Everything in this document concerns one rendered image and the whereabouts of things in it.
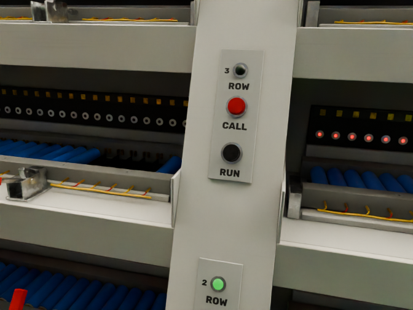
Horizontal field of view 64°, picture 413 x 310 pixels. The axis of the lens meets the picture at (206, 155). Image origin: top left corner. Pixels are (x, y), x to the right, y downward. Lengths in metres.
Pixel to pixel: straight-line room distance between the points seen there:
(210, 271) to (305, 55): 0.22
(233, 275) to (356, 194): 0.15
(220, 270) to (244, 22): 0.23
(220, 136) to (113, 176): 0.14
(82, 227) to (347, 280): 0.25
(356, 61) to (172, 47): 0.17
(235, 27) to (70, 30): 0.18
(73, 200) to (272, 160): 0.22
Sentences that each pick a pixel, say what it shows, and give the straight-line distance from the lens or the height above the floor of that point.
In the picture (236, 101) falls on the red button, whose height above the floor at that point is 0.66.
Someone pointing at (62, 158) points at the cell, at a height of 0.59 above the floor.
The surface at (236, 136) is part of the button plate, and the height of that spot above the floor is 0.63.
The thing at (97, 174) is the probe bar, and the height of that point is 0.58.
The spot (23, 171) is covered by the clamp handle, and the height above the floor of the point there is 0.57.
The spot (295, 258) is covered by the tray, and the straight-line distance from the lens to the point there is 0.31.
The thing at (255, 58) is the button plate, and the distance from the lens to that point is 0.32.
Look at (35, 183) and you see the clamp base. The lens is 0.41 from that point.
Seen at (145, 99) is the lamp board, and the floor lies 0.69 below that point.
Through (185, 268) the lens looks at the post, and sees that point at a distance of 0.32.
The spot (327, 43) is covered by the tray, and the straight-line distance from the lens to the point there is 0.33.
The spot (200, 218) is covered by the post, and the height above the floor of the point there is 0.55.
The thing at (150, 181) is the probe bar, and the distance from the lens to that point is 0.37.
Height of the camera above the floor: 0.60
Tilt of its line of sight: 3 degrees up
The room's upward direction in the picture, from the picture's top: 6 degrees clockwise
